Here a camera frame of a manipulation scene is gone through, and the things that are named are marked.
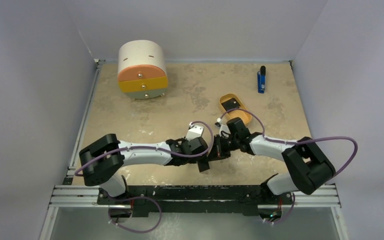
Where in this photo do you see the round mini drawer cabinet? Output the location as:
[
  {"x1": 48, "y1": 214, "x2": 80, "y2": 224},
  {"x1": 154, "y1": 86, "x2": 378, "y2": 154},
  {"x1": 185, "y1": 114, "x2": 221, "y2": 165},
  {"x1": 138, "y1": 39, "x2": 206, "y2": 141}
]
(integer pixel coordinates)
[{"x1": 117, "y1": 39, "x2": 169, "y2": 100}]

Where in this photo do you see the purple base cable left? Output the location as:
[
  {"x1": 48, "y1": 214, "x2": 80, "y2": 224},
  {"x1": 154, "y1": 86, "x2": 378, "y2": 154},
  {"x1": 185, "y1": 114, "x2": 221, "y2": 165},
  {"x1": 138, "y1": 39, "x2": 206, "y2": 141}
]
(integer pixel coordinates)
[{"x1": 107, "y1": 194, "x2": 163, "y2": 234}]

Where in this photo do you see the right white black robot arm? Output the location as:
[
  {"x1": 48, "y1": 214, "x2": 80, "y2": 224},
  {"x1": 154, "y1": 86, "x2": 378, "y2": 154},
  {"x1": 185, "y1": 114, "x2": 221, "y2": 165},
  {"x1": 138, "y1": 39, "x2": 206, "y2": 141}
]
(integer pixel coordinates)
[{"x1": 207, "y1": 117, "x2": 336, "y2": 204}]

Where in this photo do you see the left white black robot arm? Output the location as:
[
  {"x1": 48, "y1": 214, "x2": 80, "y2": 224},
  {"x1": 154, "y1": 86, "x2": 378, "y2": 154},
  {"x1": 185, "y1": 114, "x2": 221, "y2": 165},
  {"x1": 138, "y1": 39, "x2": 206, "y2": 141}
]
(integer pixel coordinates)
[{"x1": 74, "y1": 133, "x2": 214, "y2": 205}]

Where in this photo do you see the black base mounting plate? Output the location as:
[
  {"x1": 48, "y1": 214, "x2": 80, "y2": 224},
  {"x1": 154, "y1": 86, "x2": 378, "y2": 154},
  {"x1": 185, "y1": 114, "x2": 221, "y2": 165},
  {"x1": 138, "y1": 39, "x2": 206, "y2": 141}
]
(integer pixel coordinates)
[{"x1": 97, "y1": 183, "x2": 293, "y2": 218}]

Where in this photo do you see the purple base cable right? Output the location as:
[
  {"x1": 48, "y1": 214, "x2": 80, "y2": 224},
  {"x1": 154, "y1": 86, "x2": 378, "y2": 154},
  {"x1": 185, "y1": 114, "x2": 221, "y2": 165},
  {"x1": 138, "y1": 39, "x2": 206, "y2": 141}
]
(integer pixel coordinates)
[{"x1": 263, "y1": 193, "x2": 296, "y2": 226}]

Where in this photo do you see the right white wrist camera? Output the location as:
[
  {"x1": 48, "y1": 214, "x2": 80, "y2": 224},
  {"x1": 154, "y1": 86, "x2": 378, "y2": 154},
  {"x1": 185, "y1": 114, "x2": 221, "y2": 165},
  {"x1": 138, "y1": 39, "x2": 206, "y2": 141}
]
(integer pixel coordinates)
[{"x1": 214, "y1": 117, "x2": 230, "y2": 135}]

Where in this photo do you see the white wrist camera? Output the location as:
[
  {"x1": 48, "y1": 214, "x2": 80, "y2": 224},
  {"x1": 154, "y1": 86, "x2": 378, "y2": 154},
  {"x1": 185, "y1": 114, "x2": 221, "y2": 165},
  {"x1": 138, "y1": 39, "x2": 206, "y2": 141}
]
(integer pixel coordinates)
[
  {"x1": 184, "y1": 122, "x2": 204, "y2": 141},
  {"x1": 214, "y1": 117, "x2": 230, "y2": 135}
]

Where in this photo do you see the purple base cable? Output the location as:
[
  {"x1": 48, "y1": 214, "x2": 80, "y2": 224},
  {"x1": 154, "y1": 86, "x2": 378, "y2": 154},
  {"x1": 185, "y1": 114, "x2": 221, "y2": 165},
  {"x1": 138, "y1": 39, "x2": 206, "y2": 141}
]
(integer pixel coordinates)
[
  {"x1": 263, "y1": 193, "x2": 296, "y2": 226},
  {"x1": 107, "y1": 194, "x2": 163, "y2": 234}
]

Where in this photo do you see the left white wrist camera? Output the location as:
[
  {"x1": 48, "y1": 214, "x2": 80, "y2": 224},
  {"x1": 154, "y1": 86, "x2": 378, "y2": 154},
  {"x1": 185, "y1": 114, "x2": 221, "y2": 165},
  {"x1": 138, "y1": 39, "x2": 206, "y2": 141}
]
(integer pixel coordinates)
[{"x1": 184, "y1": 122, "x2": 204, "y2": 141}]

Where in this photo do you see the tan oval tray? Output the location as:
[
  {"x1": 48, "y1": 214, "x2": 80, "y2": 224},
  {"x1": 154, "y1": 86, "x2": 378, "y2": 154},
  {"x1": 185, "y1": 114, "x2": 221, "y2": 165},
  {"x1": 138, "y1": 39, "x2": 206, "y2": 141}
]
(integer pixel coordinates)
[{"x1": 218, "y1": 93, "x2": 253, "y2": 126}]

